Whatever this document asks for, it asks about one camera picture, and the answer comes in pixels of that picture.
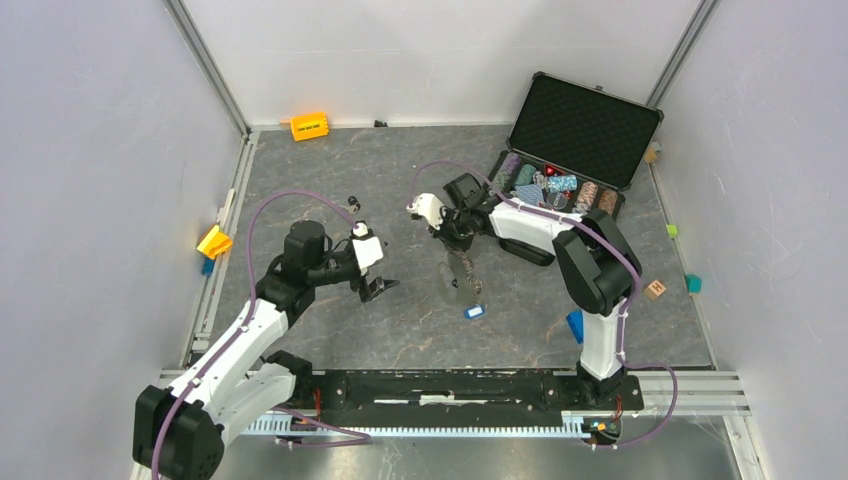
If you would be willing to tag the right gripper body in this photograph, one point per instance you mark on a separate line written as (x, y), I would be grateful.
(453, 225)

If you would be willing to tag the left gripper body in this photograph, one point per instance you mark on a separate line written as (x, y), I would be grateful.
(337, 270)

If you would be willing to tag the blue key tag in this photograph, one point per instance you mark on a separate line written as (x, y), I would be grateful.
(474, 311)

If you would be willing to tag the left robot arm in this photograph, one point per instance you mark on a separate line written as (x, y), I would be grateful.
(181, 431)

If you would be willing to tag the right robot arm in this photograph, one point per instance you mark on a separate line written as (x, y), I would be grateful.
(599, 268)

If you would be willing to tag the small black key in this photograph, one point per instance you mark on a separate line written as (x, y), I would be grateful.
(353, 205)

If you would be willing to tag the yellow orange block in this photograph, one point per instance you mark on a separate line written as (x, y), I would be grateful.
(214, 243)

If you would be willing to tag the blue green brick stack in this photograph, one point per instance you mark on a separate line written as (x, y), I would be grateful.
(575, 322)

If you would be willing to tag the small blue block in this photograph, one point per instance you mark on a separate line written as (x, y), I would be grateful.
(207, 267)

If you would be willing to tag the black poker chip case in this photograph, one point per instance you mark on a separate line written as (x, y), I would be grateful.
(565, 128)

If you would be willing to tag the orange toy block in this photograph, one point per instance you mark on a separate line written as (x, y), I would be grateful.
(309, 126)

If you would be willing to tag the wooden letter cube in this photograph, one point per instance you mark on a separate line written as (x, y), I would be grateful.
(654, 289)

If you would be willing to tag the tan cube by case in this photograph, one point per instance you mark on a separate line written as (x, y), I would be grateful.
(652, 153)

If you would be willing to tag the teal cube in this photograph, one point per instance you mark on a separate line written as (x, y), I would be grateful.
(693, 283)

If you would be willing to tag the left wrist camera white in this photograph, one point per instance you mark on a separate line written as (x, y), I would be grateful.
(368, 248)

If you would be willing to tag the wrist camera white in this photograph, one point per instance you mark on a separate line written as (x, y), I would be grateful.
(368, 248)
(428, 207)

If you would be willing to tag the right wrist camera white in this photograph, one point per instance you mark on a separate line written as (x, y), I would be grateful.
(428, 207)

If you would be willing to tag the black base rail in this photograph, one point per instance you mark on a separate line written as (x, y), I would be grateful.
(525, 397)

